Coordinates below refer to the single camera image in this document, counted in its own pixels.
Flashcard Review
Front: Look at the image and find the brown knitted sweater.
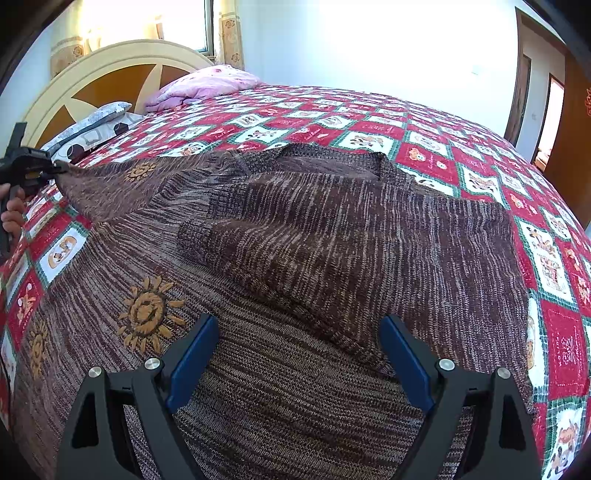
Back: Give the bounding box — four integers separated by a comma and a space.
9, 143, 539, 480

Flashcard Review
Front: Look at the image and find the grey patterned pillow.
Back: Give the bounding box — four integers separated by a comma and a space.
39, 102, 144, 163

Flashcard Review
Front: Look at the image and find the brown door frame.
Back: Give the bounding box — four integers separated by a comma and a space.
503, 7, 570, 172

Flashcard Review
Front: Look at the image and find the cream and brown headboard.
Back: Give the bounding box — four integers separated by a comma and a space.
21, 39, 215, 153

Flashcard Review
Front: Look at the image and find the person's left hand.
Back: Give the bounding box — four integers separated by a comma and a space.
0, 184, 27, 243

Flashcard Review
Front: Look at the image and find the red patchwork printed blanket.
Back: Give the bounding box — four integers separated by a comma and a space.
0, 83, 591, 480

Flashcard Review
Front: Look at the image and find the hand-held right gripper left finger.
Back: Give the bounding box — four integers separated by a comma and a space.
55, 314, 220, 480

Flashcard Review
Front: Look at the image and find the yellow patterned curtain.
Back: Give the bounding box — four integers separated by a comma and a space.
215, 0, 245, 68
50, 0, 165, 78

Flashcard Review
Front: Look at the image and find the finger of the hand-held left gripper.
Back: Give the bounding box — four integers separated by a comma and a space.
41, 158, 70, 181

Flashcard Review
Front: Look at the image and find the window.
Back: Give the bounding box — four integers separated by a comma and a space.
203, 0, 218, 54

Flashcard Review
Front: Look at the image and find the pink quilt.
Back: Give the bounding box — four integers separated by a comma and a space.
145, 65, 266, 112

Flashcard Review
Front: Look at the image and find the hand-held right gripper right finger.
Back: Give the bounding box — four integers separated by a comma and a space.
379, 315, 542, 480

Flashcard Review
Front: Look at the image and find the brown wooden door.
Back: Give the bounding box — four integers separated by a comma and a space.
558, 46, 591, 232

